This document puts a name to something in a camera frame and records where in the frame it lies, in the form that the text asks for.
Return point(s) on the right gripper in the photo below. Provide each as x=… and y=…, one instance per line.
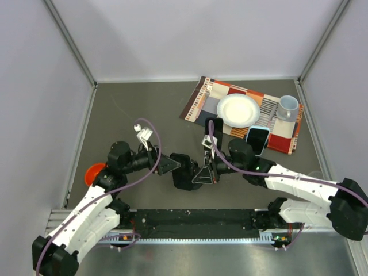
x=205, y=175

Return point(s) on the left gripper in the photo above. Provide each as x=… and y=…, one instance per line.
x=164, y=164

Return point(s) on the black phone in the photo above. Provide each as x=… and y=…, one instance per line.
x=183, y=176
x=217, y=129

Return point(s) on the blue case phone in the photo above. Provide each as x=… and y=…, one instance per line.
x=257, y=137

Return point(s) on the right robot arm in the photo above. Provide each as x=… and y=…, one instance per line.
x=341, y=206

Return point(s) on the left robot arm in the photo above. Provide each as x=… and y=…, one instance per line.
x=62, y=250

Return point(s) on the white plate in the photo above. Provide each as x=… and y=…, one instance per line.
x=238, y=110

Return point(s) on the orange bowl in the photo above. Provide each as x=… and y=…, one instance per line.
x=92, y=172

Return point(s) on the light blue mug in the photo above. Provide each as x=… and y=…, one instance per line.
x=288, y=108

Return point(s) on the clear plastic cup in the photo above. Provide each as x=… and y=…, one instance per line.
x=316, y=174

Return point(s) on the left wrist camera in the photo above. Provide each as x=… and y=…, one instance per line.
x=143, y=135

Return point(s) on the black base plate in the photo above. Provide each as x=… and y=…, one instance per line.
x=199, y=223

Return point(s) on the slotted cable duct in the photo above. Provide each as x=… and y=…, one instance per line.
x=263, y=238

